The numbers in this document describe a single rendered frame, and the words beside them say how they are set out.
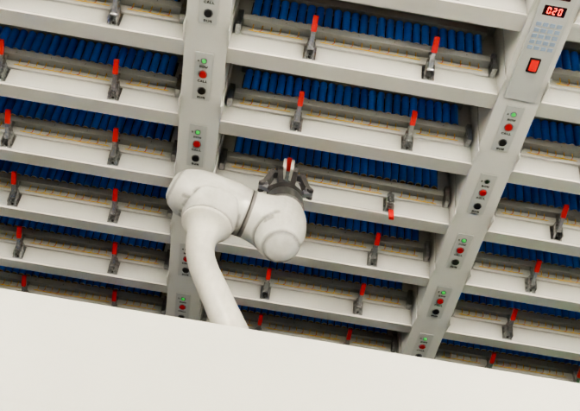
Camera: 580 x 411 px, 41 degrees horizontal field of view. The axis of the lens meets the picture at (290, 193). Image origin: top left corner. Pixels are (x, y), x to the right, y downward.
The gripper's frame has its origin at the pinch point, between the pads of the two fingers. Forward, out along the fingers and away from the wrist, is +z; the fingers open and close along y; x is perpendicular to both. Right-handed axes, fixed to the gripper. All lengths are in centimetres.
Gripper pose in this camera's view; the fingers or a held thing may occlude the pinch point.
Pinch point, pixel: (287, 169)
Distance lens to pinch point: 187.7
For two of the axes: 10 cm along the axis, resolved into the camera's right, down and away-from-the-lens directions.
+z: 0.4, -4.0, 9.2
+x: 1.6, -9.0, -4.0
